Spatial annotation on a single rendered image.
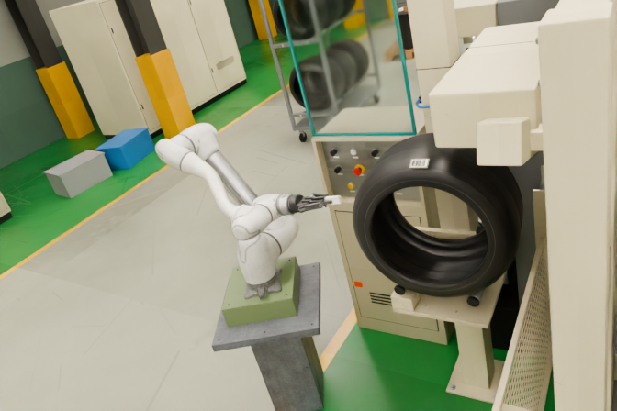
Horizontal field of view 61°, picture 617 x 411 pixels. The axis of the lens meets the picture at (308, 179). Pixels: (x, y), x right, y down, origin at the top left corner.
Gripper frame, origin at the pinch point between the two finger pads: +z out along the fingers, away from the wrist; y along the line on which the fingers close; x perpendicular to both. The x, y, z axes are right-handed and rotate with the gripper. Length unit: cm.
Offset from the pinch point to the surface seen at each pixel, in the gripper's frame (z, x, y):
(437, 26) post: 50, -50, 27
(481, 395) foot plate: 22, 127, 23
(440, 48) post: 48, -42, 27
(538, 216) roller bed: 69, 26, 20
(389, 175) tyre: 34.4, -13.4, -11.8
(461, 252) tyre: 39, 36, 14
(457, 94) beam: 72, -43, -35
